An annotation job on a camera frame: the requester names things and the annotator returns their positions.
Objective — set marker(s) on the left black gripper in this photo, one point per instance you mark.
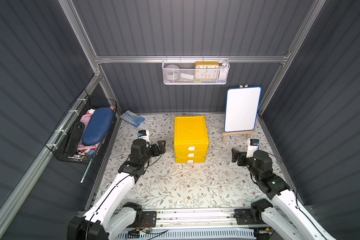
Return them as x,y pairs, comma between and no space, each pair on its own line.
155,148

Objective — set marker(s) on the white wire wall basket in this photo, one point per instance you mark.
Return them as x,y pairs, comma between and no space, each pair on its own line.
187,70

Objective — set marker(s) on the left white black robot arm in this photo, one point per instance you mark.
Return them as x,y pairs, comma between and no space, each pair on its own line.
98,223

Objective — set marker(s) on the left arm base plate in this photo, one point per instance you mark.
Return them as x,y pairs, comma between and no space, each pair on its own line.
145,219

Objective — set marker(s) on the yellow alarm clock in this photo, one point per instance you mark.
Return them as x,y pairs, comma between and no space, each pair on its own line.
207,71

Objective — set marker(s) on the pink items in basket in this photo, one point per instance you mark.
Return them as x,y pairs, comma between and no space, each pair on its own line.
81,149

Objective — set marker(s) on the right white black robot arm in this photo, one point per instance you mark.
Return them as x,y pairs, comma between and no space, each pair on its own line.
282,210

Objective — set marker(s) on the black object in basket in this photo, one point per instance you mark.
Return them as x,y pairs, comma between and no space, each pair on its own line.
74,138

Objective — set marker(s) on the yellow three-drawer cabinet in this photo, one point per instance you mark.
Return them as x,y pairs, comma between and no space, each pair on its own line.
191,140

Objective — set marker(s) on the white board blue frame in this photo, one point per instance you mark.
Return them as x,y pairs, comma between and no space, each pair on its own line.
242,105

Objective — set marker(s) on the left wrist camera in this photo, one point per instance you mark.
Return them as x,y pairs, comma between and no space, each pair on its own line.
144,134

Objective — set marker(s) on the small wooden easel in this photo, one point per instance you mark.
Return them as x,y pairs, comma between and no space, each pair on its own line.
234,133

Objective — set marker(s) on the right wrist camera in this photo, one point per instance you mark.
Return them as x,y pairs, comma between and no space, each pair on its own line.
253,145

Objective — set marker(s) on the blue oval case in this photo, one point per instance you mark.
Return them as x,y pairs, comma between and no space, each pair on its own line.
97,126

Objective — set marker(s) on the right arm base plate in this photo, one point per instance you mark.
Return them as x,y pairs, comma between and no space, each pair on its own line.
247,216

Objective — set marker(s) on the white tape roll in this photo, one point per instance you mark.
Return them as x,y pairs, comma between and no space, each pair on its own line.
171,72

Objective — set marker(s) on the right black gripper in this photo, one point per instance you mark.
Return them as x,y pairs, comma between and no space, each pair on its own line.
241,157

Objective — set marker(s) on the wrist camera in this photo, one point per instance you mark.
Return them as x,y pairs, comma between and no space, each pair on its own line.
253,145
144,134

